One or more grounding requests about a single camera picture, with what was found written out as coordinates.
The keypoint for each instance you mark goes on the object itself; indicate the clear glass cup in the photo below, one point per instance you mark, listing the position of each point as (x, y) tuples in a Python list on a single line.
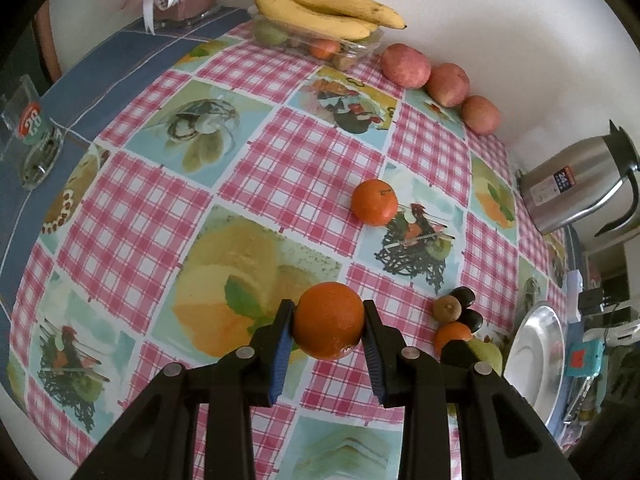
[(32, 120)]

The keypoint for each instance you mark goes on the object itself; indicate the black power adapter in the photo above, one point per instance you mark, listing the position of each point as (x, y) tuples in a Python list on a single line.
[(590, 299)]

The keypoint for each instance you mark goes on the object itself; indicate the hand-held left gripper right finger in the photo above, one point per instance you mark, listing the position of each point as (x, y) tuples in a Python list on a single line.
[(374, 355)]

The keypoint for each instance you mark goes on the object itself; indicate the green mango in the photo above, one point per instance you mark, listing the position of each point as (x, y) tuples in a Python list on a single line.
[(487, 355)]

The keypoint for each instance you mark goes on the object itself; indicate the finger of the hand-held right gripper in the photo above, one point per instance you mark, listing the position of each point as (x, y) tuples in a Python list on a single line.
[(456, 357)]

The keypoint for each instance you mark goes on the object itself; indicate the red apple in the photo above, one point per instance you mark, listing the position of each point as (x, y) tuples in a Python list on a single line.
[(405, 65), (481, 115), (448, 85)]

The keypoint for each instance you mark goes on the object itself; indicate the white power strip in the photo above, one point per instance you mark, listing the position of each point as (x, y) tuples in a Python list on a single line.
[(574, 285)]

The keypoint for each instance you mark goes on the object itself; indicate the clear plastic container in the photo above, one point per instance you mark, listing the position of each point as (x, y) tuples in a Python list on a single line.
[(305, 45)]

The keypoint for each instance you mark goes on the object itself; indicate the small green fruit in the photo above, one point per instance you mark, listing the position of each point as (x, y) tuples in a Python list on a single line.
[(271, 35)]

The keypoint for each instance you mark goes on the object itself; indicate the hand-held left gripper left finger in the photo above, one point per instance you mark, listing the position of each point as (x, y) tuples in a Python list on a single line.
[(280, 355)]

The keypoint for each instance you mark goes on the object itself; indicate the stainless steel thermos jug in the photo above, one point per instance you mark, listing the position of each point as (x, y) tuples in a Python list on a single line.
[(565, 185)]

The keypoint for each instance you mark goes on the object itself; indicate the silver metal plate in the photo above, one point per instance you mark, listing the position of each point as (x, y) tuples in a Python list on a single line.
[(537, 355)]

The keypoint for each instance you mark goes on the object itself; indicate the teal box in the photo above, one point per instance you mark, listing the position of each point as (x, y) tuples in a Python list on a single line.
[(582, 357)]

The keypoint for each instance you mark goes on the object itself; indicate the dark purple round fruit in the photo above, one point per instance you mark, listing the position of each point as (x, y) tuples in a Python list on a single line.
[(471, 319), (461, 294)]

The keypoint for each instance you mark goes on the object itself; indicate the brown wooden chair back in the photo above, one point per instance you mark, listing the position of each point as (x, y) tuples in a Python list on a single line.
[(47, 45)]

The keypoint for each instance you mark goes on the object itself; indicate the small orange tangerine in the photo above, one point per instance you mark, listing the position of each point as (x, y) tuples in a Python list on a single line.
[(324, 49)]

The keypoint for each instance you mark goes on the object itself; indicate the small brown kiwi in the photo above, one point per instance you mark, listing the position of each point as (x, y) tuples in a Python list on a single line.
[(345, 61)]

